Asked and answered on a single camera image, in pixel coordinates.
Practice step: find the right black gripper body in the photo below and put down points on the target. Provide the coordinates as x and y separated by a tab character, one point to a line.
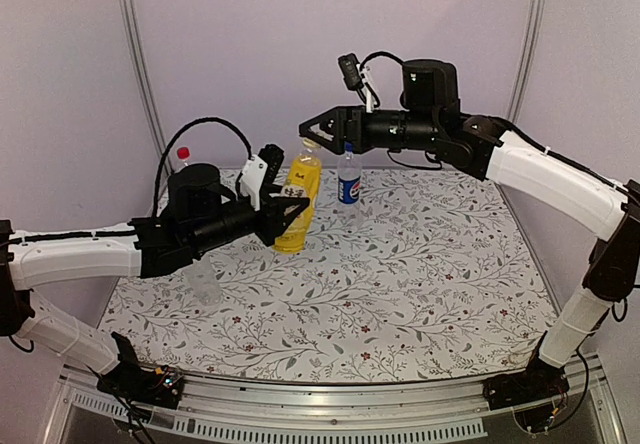
356	114

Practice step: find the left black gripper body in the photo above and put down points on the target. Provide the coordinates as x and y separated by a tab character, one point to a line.
266	232

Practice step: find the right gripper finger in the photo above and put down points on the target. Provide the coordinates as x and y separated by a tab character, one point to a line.
329	125
333	144

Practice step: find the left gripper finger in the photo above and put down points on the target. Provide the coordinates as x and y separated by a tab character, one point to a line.
278	190
294	209

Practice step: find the Pepsi bottle blue label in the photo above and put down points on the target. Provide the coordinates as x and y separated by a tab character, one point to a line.
349	171

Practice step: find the pale yellow bottle cap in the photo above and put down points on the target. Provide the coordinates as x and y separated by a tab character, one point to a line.
310	143

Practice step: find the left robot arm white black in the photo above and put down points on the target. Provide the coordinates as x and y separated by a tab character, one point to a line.
201	214

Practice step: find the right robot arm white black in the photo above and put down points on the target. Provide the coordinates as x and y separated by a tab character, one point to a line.
492	148

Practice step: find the clear empty plastic bottle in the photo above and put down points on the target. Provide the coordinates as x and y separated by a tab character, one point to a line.
201	277

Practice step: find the red-capped clear bottle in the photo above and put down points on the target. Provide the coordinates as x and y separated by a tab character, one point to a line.
183	155

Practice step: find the floral patterned table mat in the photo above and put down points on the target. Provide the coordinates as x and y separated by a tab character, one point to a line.
437	282

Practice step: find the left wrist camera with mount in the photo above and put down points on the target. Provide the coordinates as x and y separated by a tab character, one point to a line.
259	171

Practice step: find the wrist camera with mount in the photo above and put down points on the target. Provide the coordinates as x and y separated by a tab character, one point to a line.
357	79
259	171

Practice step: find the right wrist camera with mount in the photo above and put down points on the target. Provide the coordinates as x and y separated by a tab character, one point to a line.
357	79

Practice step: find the left aluminium corner post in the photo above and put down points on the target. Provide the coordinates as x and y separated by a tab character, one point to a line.
137	56

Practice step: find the aluminium corner post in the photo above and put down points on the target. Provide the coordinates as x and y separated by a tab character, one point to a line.
137	56
531	35

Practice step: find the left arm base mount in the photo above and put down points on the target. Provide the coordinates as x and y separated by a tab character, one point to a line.
161	387

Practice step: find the aluminium front rail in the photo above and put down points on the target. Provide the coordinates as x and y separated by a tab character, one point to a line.
218	409

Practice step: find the right aluminium corner post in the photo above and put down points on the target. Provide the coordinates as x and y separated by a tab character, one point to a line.
531	35

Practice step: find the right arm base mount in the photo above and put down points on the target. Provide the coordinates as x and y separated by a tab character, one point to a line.
540	386

